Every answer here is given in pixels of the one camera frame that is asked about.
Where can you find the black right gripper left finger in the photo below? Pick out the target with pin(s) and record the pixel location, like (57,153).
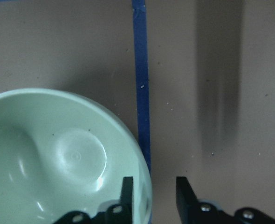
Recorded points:
(120,213)

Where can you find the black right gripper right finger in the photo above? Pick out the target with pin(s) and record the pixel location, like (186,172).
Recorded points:
(193,211)

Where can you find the green plastic bowl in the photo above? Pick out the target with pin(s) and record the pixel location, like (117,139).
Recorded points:
(61,152)

